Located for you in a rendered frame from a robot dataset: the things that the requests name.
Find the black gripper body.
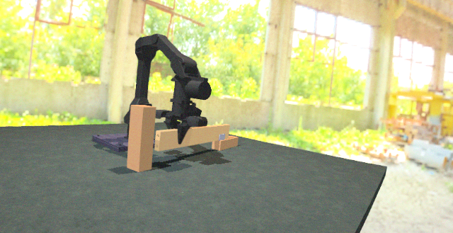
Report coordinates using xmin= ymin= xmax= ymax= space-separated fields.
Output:
xmin=156 ymin=96 xmax=207 ymax=127

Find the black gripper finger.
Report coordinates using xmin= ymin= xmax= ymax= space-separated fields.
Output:
xmin=178 ymin=124 xmax=192 ymax=144
xmin=164 ymin=121 xmax=181 ymax=130

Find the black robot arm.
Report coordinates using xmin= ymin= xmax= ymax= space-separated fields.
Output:
xmin=130 ymin=34 xmax=212 ymax=107

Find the long wooden rail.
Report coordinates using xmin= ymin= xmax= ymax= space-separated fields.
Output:
xmin=154 ymin=124 xmax=230 ymax=152

